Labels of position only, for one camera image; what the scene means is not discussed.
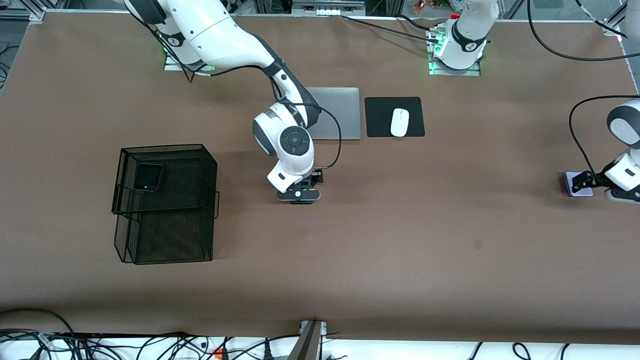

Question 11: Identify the black mouse pad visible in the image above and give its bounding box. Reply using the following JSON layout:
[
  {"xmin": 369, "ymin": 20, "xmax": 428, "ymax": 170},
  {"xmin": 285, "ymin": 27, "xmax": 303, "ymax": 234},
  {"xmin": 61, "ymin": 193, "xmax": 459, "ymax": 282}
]
[{"xmin": 364, "ymin": 96, "xmax": 426, "ymax": 138}]

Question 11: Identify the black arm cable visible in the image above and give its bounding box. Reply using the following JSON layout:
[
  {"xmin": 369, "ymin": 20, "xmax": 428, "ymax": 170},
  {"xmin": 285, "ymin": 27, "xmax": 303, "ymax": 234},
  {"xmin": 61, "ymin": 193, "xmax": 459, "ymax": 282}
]
[
  {"xmin": 145, "ymin": 20, "xmax": 343, "ymax": 171},
  {"xmin": 526, "ymin": 0, "xmax": 640, "ymax": 177}
]

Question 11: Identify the white power strip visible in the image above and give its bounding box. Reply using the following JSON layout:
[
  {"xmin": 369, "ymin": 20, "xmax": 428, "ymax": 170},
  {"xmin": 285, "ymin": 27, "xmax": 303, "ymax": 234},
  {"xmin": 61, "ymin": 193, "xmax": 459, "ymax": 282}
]
[{"xmin": 292, "ymin": 0, "xmax": 366, "ymax": 16}]

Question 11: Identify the silver closed laptop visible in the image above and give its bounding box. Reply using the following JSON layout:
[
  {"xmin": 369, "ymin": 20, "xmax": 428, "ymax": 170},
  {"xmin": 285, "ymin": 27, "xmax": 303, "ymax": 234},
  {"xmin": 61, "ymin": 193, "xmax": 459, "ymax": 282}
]
[{"xmin": 305, "ymin": 87, "xmax": 362, "ymax": 141}]

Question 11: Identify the thick black cable loop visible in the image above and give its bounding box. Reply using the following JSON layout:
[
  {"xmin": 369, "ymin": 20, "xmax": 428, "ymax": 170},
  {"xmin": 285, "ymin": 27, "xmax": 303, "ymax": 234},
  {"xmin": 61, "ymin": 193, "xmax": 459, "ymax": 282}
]
[{"xmin": 0, "ymin": 308, "xmax": 76, "ymax": 336}]

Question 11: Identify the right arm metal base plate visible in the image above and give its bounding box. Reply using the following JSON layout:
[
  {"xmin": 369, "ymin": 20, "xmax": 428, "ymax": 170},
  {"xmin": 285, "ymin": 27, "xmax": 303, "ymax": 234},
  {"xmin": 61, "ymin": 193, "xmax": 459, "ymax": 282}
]
[{"xmin": 164, "ymin": 50, "xmax": 217, "ymax": 72}]

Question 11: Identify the black cable on table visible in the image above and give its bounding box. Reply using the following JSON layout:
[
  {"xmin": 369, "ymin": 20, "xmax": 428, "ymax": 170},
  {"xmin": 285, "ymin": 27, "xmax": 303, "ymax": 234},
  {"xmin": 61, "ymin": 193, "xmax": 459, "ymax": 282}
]
[{"xmin": 341, "ymin": 15, "xmax": 441, "ymax": 43}]

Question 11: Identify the lavender flip phone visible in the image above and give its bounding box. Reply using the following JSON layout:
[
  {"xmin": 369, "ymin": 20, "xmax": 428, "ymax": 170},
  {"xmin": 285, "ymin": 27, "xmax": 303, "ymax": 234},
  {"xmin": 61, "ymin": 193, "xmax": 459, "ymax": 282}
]
[{"xmin": 562, "ymin": 171, "xmax": 594, "ymax": 198}]

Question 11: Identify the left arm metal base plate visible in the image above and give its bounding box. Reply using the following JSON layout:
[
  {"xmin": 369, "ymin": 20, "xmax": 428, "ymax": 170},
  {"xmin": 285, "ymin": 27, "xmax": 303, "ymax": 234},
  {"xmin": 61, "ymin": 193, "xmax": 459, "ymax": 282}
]
[{"xmin": 429, "ymin": 57, "xmax": 482, "ymax": 77}]

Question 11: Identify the black mesh two-tier tray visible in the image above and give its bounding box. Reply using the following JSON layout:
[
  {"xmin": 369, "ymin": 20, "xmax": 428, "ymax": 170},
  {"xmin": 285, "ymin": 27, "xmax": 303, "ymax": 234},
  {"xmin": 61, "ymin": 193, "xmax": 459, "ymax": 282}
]
[{"xmin": 111, "ymin": 144, "xmax": 221, "ymax": 266}]

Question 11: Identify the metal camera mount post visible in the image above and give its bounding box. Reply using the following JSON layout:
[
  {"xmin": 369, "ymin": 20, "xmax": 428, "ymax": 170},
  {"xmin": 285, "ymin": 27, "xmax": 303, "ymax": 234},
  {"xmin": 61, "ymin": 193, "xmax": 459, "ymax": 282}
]
[{"xmin": 287, "ymin": 319, "xmax": 328, "ymax": 360}]

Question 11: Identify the white computer mouse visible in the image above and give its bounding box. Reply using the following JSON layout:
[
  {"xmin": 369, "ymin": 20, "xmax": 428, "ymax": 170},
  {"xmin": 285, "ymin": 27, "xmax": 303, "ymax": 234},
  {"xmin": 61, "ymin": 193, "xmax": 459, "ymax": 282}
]
[{"xmin": 390, "ymin": 108, "xmax": 410, "ymax": 138}]

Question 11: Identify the aluminium frame corner bar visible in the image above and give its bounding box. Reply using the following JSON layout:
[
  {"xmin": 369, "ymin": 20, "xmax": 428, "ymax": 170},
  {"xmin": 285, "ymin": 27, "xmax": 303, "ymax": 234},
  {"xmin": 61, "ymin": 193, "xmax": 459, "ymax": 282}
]
[{"xmin": 0, "ymin": 7, "xmax": 47, "ymax": 23}]

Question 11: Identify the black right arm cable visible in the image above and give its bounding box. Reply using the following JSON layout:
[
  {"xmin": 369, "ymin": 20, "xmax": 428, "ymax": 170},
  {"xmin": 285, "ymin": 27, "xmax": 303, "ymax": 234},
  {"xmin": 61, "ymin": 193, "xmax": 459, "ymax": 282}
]
[{"xmin": 145, "ymin": 20, "xmax": 343, "ymax": 171}]

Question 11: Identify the black square flip phone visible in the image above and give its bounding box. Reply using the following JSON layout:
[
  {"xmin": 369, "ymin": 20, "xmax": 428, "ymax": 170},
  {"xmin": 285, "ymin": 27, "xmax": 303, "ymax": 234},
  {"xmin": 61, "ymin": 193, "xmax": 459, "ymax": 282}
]
[{"xmin": 133, "ymin": 162, "xmax": 165, "ymax": 193}]

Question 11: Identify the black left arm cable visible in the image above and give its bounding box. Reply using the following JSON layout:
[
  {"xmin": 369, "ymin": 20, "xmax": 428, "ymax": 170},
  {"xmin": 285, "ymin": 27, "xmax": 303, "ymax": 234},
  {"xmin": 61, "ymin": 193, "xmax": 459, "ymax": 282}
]
[{"xmin": 526, "ymin": 0, "xmax": 640, "ymax": 177}]

